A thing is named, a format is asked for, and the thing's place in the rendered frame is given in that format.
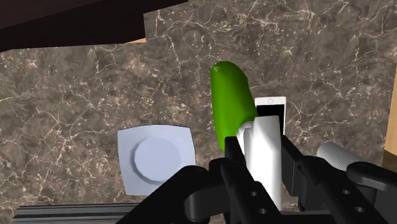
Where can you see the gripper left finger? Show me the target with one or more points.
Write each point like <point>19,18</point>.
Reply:
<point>238,186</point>

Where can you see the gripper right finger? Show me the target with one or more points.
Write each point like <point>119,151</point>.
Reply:
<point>325,189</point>

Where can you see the white mug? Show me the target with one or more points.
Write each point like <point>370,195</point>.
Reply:
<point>263,155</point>

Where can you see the grey ribbed cylinder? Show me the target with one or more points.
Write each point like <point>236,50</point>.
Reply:
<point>336,153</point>

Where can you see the green oblong vegetable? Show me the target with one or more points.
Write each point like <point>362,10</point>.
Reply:
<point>231,105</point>

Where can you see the white phone with black screen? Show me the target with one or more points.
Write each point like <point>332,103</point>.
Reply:
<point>274,107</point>

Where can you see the white square plate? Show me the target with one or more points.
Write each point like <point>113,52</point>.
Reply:
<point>155,158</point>

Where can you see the dark grey ridged rail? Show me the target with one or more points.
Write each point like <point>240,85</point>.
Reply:
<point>71,213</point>

